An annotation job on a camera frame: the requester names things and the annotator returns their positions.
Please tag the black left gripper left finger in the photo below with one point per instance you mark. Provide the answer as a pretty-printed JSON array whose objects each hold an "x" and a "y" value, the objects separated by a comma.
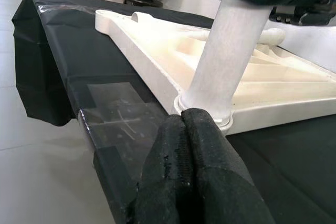
[{"x": 162, "y": 176}]

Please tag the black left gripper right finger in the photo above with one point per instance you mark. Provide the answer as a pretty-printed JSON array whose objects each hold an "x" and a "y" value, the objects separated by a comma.
[{"x": 223, "y": 182}]

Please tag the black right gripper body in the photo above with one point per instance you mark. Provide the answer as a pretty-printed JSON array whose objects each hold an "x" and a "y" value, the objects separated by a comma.
[{"x": 309, "y": 14}]

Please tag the black tablecloth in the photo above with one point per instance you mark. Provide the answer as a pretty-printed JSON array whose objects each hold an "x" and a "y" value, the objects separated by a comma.
[{"x": 275, "y": 176}]

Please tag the clear tape strip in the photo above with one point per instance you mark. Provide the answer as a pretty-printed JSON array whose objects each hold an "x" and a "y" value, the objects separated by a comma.
[
  {"x": 63, "y": 15},
  {"x": 120, "y": 108}
]

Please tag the white plastic table top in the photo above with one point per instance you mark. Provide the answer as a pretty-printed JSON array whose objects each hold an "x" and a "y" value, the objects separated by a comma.
[{"x": 162, "y": 58}]

